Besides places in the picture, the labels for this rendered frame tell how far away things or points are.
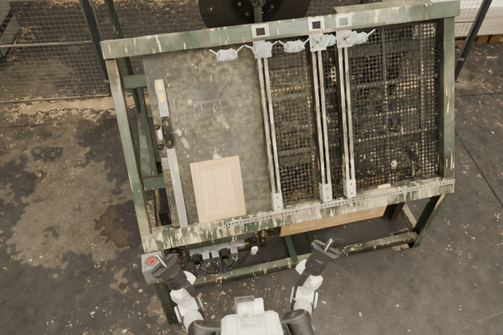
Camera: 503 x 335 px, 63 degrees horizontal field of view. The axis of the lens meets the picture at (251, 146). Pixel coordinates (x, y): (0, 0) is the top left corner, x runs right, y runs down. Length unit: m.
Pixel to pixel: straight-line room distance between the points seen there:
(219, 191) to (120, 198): 1.63
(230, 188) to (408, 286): 1.77
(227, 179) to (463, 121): 3.30
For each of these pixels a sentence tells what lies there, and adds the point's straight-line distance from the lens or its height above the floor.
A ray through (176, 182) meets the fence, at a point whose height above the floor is 1.16.
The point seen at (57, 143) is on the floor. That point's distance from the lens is 4.87.
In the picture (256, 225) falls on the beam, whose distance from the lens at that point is 2.78.
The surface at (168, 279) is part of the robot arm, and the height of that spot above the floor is 1.53.
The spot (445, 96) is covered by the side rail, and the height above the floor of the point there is 1.40.
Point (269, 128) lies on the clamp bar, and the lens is 2.61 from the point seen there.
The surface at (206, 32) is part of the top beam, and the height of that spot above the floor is 1.93.
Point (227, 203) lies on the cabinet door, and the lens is 2.72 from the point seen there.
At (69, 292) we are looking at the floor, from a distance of 3.76.
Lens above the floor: 3.18
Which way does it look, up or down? 47 degrees down
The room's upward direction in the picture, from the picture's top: straight up
